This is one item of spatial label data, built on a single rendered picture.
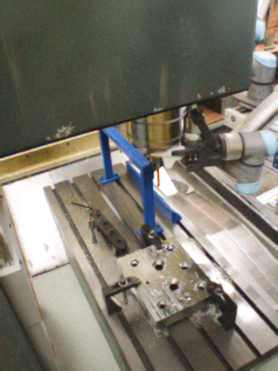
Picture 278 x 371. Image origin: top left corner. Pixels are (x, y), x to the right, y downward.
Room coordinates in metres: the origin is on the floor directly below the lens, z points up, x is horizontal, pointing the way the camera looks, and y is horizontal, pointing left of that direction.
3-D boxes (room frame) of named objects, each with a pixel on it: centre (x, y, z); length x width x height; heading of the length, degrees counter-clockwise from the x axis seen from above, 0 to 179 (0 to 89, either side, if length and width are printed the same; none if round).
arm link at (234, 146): (0.87, -0.27, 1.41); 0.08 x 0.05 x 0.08; 5
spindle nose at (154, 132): (0.85, -0.06, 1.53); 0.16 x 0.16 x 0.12
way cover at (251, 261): (1.19, -0.35, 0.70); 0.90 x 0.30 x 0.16; 23
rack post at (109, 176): (1.50, 0.14, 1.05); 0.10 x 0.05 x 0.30; 113
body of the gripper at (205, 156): (0.86, -0.19, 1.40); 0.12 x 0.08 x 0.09; 95
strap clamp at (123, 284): (0.74, 0.08, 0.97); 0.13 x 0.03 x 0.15; 113
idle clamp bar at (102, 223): (1.07, 0.13, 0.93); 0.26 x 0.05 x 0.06; 28
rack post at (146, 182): (1.10, -0.04, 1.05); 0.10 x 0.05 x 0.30; 113
